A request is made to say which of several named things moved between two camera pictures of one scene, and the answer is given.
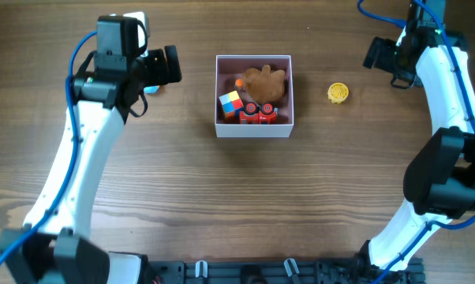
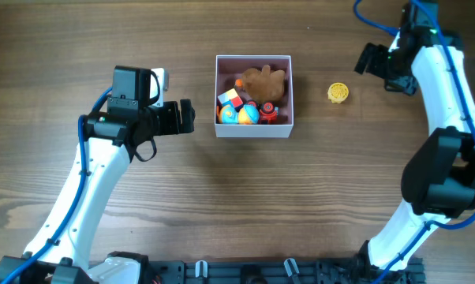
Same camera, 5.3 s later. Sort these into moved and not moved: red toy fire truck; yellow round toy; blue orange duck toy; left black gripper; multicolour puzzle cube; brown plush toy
Moved: left black gripper; blue orange duck toy
Not moved: multicolour puzzle cube; red toy fire truck; brown plush toy; yellow round toy
